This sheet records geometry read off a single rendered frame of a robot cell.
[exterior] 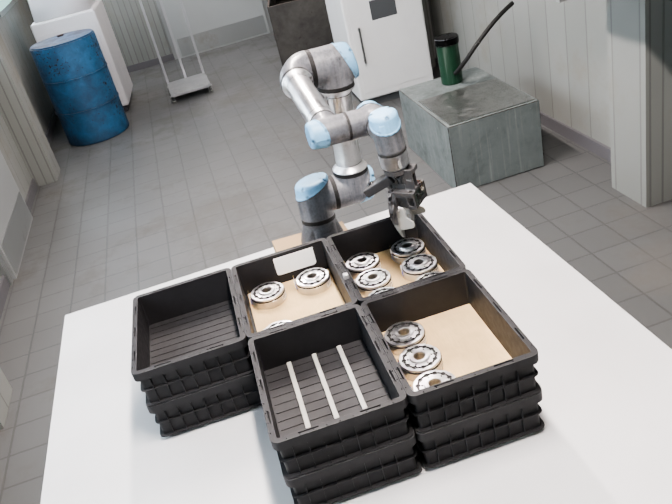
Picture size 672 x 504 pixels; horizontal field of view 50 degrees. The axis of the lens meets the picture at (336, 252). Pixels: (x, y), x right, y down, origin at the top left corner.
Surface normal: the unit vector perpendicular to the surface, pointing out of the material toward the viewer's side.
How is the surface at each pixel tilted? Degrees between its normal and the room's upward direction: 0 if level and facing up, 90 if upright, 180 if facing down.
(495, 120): 90
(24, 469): 0
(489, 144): 90
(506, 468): 0
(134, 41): 90
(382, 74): 90
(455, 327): 0
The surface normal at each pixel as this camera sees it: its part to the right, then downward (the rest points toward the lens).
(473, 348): -0.22, -0.84
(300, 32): 0.08, 0.48
